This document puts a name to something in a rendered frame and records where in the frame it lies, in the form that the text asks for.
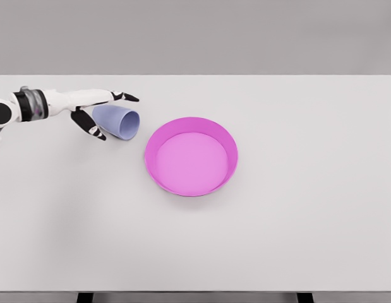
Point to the pink round plate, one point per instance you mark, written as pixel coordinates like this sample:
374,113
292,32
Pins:
191,158

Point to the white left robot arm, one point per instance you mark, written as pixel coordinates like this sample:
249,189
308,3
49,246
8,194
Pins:
31,104

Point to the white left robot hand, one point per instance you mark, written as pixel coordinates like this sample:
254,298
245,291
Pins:
84,98

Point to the lavender blue cup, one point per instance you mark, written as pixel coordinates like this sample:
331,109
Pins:
114,121

